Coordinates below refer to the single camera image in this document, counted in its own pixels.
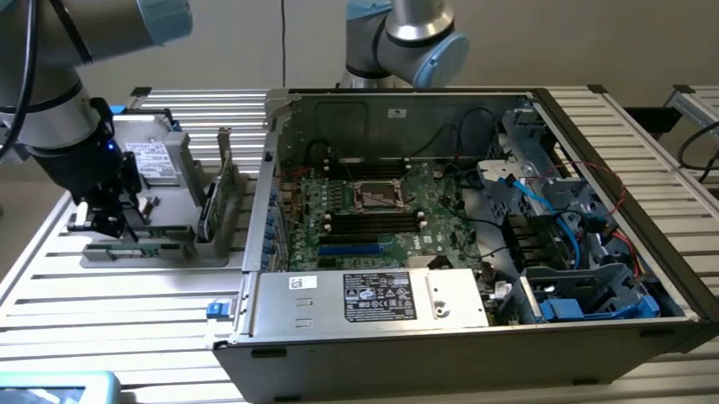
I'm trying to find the green RAM stick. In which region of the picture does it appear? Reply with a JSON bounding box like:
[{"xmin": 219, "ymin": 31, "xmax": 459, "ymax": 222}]
[{"xmin": 92, "ymin": 242, "xmax": 184, "ymax": 259}]

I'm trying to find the teal plastic device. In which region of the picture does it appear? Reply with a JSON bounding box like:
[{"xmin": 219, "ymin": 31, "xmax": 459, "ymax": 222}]
[{"xmin": 0, "ymin": 371, "xmax": 123, "ymax": 404}]

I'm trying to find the silver power supply unit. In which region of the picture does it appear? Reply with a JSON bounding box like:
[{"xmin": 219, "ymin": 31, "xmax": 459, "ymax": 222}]
[{"xmin": 250, "ymin": 268, "xmax": 490, "ymax": 338}]

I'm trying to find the long blue SATA wire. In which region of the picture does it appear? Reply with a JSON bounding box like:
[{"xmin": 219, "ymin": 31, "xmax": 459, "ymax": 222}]
[{"xmin": 552, "ymin": 210, "xmax": 607, "ymax": 271}]

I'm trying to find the graphics card with metal bracket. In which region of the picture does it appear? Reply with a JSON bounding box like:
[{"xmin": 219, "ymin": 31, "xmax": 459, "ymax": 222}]
[{"xmin": 196, "ymin": 125, "xmax": 244, "ymax": 246}]

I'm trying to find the hard disk with white label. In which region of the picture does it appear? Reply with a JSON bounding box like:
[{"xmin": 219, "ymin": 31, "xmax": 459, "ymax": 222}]
[{"xmin": 111, "ymin": 113, "xmax": 196, "ymax": 211}]

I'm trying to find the long red wire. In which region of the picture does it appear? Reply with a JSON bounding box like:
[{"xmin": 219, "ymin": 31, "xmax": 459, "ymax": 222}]
[{"xmin": 531, "ymin": 162, "xmax": 630, "ymax": 221}]

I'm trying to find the disk bay with blue latches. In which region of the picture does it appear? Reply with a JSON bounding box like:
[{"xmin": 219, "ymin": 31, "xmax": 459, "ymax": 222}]
[{"xmin": 519, "ymin": 252, "xmax": 663, "ymax": 326}]

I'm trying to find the short blue SATA wire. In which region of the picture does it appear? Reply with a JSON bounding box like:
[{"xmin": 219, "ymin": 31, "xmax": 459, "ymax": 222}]
[{"xmin": 503, "ymin": 175, "xmax": 559, "ymax": 212}]

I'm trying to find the thin black wall cable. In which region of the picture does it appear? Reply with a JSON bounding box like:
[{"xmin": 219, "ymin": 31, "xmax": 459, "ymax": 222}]
[{"xmin": 279, "ymin": 0, "xmax": 290, "ymax": 86}]

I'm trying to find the black power cable loop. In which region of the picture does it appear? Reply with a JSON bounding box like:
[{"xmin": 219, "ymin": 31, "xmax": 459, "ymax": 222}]
[{"xmin": 418, "ymin": 107, "xmax": 500, "ymax": 160}]

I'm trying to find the grey parts rack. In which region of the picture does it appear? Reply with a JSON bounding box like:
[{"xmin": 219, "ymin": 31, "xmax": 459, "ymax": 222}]
[{"xmin": 77, "ymin": 111, "xmax": 250, "ymax": 270}]

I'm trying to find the CPU socket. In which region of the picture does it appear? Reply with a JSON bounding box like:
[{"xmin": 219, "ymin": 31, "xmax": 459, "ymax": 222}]
[{"xmin": 347, "ymin": 178, "xmax": 410, "ymax": 211}]

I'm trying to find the black motherboard cable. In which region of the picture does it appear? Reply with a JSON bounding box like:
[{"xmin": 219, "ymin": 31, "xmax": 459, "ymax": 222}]
[{"xmin": 452, "ymin": 176, "xmax": 519, "ymax": 258}]

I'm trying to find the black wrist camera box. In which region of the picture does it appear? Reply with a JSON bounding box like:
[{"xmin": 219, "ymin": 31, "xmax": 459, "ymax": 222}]
[{"xmin": 83, "ymin": 97, "xmax": 120, "ymax": 155}]

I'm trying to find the black expansion slot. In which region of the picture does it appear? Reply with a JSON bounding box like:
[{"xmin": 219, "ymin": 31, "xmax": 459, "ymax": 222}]
[{"xmin": 318, "ymin": 235, "xmax": 380, "ymax": 246}]

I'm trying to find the open black PC case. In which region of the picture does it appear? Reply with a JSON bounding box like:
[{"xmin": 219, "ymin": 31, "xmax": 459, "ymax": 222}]
[{"xmin": 204, "ymin": 86, "xmax": 719, "ymax": 404}]

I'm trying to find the silver chipset heatsink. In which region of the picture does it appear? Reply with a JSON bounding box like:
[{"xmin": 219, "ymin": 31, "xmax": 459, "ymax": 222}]
[{"xmin": 404, "ymin": 255, "xmax": 446, "ymax": 271}]

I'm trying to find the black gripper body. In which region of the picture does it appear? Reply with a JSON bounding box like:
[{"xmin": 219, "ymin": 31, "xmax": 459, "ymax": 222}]
[{"xmin": 27, "ymin": 136, "xmax": 143, "ymax": 204}]

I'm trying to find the neighbouring metal slat table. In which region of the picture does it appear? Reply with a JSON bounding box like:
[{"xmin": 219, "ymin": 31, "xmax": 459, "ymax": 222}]
[{"xmin": 662, "ymin": 85, "xmax": 719, "ymax": 186}]

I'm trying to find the blue expansion slot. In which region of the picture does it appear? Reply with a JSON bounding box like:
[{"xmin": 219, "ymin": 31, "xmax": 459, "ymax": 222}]
[{"xmin": 318, "ymin": 245, "xmax": 380, "ymax": 257}]

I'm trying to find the green motherboard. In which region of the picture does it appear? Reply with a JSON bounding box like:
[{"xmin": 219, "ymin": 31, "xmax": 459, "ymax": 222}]
[{"xmin": 278, "ymin": 162, "xmax": 490, "ymax": 273}]

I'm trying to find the blue table clamp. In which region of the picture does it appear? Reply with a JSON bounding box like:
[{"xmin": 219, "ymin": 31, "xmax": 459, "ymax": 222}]
[{"xmin": 206, "ymin": 297, "xmax": 235, "ymax": 322}]

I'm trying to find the grey metal drive cage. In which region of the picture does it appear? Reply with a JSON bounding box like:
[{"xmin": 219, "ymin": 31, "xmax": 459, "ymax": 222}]
[{"xmin": 475, "ymin": 107, "xmax": 598, "ymax": 216}]

